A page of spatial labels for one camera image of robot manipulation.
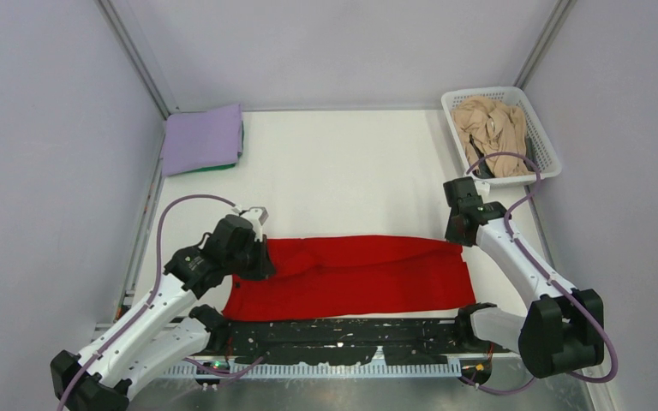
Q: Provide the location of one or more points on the white plastic basket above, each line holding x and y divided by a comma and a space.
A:
540, 149

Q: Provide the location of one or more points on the dark garment in basket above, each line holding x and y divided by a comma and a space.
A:
483, 171

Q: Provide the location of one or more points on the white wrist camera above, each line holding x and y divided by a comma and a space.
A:
482, 188
257, 216

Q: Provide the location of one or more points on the beige crumpled t shirt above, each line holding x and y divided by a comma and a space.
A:
495, 132

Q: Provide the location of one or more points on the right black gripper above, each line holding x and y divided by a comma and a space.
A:
452, 236

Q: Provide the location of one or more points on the folded green t shirt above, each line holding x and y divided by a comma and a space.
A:
231, 165

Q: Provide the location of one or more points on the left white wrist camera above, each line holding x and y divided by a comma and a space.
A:
257, 216

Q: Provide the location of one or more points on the aluminium frame rail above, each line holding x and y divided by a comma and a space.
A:
213, 367

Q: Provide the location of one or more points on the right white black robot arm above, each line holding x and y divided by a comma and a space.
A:
562, 329

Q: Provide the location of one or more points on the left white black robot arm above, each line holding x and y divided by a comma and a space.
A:
166, 325

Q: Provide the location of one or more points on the folded purple t shirt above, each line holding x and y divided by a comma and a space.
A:
200, 139

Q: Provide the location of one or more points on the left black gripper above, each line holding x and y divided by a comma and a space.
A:
265, 267

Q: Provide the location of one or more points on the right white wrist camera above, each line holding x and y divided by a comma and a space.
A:
482, 188

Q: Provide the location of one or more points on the red t shirt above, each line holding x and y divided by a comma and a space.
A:
326, 277

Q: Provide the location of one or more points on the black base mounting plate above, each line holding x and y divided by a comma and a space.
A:
343, 342

